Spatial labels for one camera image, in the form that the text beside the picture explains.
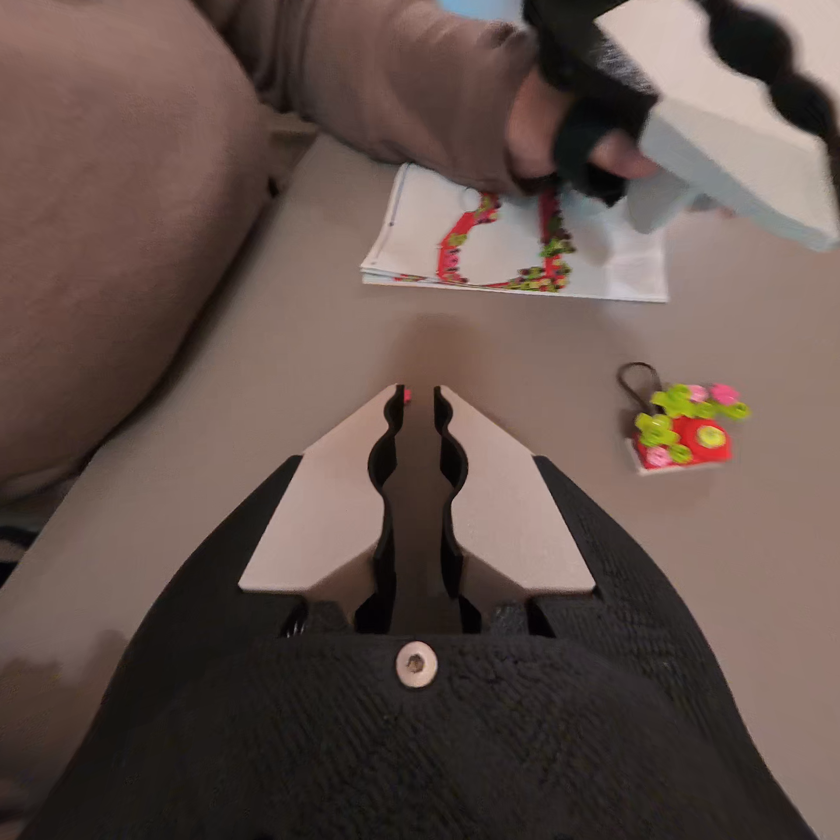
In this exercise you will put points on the light blue object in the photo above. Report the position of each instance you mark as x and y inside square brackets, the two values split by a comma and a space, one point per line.
[482, 8]

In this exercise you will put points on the person's left hand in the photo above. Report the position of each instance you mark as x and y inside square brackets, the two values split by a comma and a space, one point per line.
[528, 138]

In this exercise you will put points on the lego instruction booklet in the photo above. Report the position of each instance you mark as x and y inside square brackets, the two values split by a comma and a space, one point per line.
[420, 229]

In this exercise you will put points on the person's brown clothed torso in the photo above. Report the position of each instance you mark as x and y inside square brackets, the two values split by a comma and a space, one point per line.
[118, 229]

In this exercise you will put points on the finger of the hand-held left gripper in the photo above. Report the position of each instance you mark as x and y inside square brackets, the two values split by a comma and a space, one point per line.
[797, 98]
[722, 170]

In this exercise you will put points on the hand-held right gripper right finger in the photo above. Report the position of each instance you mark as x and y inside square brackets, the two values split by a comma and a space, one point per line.
[518, 525]

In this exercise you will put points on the person's left forearm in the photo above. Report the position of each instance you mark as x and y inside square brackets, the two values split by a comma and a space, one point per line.
[394, 79]

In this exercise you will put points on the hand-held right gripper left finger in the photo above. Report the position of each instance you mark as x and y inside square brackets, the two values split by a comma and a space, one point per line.
[315, 525]

